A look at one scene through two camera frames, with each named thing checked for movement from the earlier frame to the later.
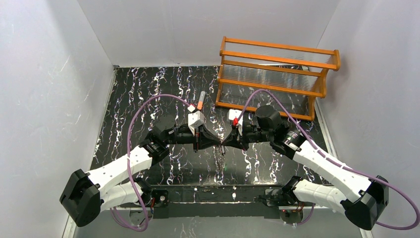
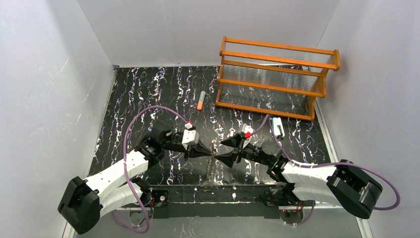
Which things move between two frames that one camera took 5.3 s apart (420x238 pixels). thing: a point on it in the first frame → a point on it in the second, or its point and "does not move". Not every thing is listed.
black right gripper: [240, 137] → [237, 155]
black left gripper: [197, 139] → [188, 151]
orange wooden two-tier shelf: [253, 74] does not move
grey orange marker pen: [201, 99] does not move
